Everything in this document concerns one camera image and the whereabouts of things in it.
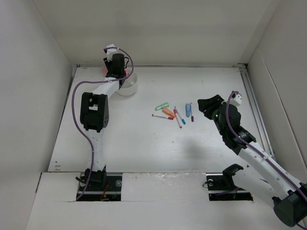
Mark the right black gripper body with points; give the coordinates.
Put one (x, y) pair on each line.
(219, 126)

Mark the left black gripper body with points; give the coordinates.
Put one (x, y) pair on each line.
(109, 64)

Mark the pink capped glue bottle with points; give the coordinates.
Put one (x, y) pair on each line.
(127, 73)

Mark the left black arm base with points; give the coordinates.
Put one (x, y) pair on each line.
(102, 186)

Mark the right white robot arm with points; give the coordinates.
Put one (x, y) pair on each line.
(262, 176)

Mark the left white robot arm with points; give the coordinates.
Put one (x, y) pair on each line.
(94, 114)

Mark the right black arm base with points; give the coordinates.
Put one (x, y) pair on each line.
(221, 187)

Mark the purple capped white marker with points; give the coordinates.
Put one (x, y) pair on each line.
(191, 112)

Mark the white round divided container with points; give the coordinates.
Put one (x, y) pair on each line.
(130, 86)

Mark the blue capped white marker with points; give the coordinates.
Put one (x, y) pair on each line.
(180, 117)

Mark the pink capped white marker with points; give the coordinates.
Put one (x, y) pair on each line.
(177, 118)

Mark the red capped white marker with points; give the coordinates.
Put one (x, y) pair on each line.
(163, 117)

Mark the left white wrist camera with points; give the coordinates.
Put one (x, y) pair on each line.
(110, 50)

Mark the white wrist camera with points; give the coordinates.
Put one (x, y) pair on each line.
(110, 50)
(236, 99)

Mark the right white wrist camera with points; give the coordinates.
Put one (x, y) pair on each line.
(236, 99)

